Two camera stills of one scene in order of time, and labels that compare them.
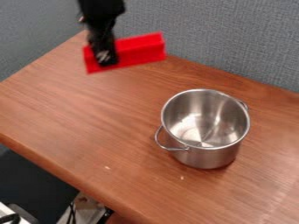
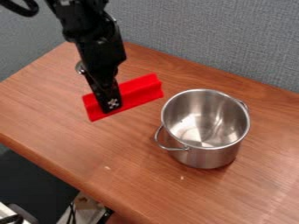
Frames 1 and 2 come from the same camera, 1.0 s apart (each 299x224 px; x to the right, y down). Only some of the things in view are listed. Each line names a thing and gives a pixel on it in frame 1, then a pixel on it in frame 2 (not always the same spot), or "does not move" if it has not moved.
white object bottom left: [6, 211] does not move
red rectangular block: [135, 50] to [138, 91]
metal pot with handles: [205, 124] does not move
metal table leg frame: [86, 212] does not move
